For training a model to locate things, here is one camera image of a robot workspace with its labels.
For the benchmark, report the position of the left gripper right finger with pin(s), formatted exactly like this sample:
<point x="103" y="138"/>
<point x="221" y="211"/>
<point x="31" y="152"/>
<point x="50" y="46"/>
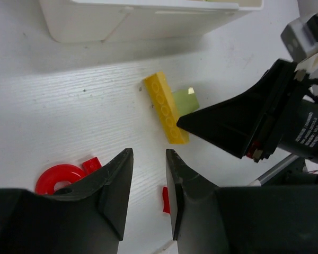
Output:
<point x="272" y="218"/>

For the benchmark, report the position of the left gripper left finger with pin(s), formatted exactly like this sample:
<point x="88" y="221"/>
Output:
<point x="88" y="216"/>

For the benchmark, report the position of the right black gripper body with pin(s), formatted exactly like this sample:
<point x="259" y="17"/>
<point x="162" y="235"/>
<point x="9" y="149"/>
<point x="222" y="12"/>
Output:
<point x="296" y="129"/>

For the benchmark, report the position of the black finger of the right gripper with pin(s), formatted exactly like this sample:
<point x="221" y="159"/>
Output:
<point x="241" y="125"/>

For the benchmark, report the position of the red sloped lego piece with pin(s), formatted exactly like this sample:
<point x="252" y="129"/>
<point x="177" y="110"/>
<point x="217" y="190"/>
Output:
<point x="166" y="202"/>

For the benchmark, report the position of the small red lego brick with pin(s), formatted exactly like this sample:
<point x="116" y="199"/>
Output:
<point x="91" y="165"/>

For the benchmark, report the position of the red arch lego piece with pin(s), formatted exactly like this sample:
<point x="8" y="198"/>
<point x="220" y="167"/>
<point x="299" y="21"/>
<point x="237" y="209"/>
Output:
<point x="57" y="174"/>

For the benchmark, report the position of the light green lego brick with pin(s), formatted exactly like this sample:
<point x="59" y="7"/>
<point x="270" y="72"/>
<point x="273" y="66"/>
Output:
<point x="186" y="101"/>

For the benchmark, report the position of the long yellow lego brick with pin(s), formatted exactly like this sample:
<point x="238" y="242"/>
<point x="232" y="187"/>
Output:
<point x="165" y="107"/>

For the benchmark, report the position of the white three-compartment container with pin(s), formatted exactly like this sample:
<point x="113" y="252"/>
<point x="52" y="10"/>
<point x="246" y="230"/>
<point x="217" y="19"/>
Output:
<point x="119" y="21"/>

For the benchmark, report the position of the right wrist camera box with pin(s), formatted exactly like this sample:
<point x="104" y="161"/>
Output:
<point x="300" y="37"/>

